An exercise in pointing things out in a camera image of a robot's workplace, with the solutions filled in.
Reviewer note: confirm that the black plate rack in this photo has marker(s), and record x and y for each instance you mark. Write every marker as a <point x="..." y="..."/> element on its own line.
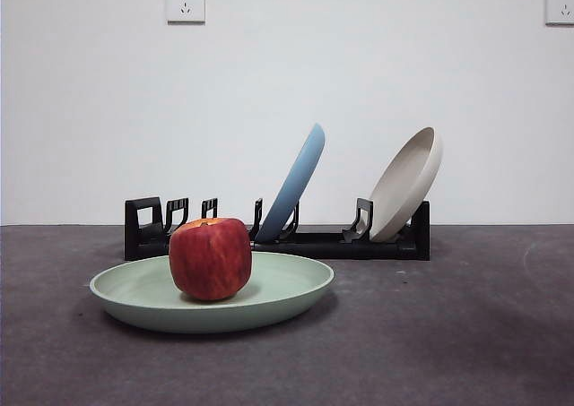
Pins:
<point x="359" y="250"/>

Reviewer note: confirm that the green plate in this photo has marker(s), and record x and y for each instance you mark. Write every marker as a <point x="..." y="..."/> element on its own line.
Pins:
<point x="134" y="298"/>

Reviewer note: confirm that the red apple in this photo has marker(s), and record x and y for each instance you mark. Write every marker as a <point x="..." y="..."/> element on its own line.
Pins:
<point x="211" y="258"/>

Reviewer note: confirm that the white wall socket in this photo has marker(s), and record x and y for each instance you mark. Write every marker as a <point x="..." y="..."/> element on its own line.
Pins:
<point x="560" y="5"/>
<point x="186" y="2"/>

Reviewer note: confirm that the beige plate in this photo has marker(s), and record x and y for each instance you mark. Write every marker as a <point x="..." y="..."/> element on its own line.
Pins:
<point x="403" y="186"/>

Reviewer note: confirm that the blue plate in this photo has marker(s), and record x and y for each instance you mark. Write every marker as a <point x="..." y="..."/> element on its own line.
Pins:
<point x="291" y="186"/>

